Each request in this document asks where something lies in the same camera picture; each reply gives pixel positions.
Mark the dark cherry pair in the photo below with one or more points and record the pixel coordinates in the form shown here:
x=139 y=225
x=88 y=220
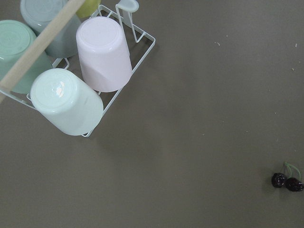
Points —
x=292 y=182

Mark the pink upturned cup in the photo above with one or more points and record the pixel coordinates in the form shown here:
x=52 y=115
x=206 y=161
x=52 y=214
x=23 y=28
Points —
x=103 y=54

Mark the white upturned cup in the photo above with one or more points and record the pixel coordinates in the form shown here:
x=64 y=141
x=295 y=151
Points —
x=66 y=101

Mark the yellow upturned cup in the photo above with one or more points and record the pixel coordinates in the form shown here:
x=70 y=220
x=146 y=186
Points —
x=88 y=8

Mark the mint upturned cup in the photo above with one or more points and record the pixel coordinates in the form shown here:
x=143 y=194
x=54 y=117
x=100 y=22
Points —
x=15 y=39

